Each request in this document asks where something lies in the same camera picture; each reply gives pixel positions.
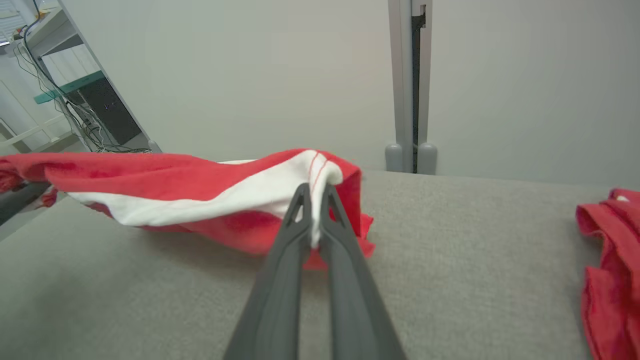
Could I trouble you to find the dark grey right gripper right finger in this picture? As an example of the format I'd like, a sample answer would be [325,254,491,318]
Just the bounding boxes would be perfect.
[318,183,407,360]

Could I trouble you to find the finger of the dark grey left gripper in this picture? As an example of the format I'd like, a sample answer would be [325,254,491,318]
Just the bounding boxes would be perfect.
[0,182,52,227]

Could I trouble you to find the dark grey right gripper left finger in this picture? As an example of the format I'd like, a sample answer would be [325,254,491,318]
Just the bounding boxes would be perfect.
[222,183,314,360]

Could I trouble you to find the red white shorts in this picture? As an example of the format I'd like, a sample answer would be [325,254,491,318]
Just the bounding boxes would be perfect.
[0,148,376,271]

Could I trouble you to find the red white t-shirt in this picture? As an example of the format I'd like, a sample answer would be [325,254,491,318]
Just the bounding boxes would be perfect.
[575,187,640,360]

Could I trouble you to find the green strip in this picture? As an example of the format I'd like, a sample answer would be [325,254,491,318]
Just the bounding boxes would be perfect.
[33,70,104,105]

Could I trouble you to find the black computer tower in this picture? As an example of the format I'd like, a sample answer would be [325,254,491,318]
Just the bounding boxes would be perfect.
[66,76,144,147]

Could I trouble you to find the white grey desk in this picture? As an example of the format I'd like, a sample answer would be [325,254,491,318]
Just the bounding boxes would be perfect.
[0,0,85,58]

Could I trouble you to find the black cable bundle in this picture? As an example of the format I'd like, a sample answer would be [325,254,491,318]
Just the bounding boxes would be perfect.
[12,0,153,154]

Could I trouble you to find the grey partition end frame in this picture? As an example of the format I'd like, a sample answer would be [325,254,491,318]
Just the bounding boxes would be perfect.
[56,0,162,154]

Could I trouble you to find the grey metal partition post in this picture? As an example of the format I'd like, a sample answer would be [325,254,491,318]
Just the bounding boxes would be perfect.
[384,0,439,176]

